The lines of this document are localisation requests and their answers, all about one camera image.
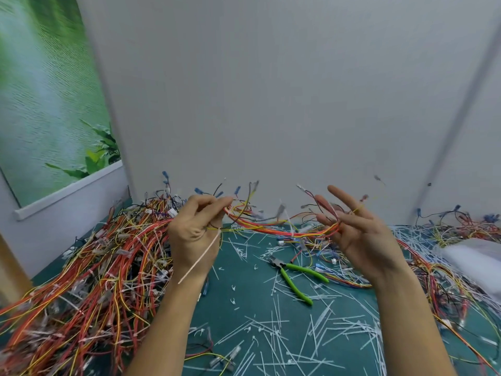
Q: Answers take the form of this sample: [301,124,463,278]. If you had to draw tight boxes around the person's left hand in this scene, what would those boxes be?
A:
[168,194,234,281]

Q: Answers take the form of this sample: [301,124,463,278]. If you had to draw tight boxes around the person's right hand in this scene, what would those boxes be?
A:
[314,186,410,289]

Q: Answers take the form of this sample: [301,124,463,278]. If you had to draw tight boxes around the white cable tie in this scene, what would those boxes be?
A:
[178,228,222,285]

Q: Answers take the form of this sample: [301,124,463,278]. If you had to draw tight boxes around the orange yellow wire harness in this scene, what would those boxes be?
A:
[213,179,370,240]

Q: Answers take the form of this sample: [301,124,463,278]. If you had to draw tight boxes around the person's left forearm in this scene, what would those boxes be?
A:
[124,266,214,376]

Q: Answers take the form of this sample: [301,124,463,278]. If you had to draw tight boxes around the person's right forearm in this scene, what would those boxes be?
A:
[370,264,459,376]

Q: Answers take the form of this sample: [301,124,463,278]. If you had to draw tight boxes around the white plastic bag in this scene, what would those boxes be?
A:
[432,237,501,303]

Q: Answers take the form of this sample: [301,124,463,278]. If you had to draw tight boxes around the brown wooden furniture edge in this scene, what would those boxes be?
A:
[0,234,33,308]

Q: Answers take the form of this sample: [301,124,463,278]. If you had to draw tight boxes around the green handled cutting pliers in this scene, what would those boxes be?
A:
[268,257,330,307]

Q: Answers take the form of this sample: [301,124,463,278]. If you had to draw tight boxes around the small pile of wire harnesses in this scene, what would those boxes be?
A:
[391,204,501,374]

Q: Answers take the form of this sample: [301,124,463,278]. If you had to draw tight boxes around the scattered white cable tie offcuts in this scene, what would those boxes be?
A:
[184,227,396,376]

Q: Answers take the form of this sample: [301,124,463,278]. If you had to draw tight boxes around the large pile of wire harnesses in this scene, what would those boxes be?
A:
[0,171,196,376]

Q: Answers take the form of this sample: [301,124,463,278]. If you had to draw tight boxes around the loose red yellow wire harness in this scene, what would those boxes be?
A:
[184,327,244,373]

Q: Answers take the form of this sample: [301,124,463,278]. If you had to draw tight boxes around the white poster bottom rail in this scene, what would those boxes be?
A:
[14,160,124,221]

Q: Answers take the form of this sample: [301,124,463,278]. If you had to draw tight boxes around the green landscape wall poster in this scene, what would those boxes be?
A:
[0,0,123,208]

